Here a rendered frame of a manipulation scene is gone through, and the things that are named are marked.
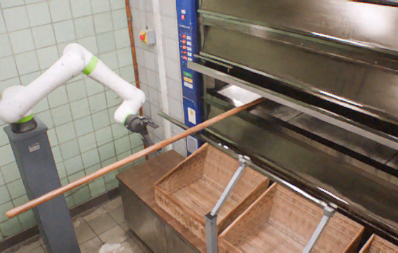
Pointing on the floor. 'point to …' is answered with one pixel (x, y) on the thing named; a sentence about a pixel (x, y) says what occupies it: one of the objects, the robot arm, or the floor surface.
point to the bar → (236, 183)
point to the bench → (133, 194)
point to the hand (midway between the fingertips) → (157, 138)
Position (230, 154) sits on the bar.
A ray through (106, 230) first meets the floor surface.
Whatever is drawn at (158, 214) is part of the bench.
